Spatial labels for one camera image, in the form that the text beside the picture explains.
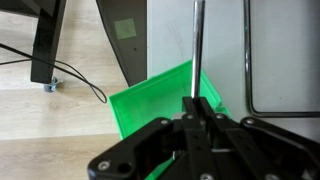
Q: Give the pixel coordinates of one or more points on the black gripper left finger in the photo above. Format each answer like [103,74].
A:
[156,150]

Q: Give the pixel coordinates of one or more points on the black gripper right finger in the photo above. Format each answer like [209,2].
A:
[266,153]

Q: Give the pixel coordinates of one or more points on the silver metal spoon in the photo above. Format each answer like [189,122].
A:
[198,50]

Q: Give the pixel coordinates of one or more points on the green plastic block bin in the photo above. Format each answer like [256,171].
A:
[150,100]

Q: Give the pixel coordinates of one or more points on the dark grey box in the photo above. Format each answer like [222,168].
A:
[133,56]

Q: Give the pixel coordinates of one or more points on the white television cabinet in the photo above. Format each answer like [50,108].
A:
[223,43]

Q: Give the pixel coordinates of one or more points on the black cart leg with caster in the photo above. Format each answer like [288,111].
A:
[45,43]

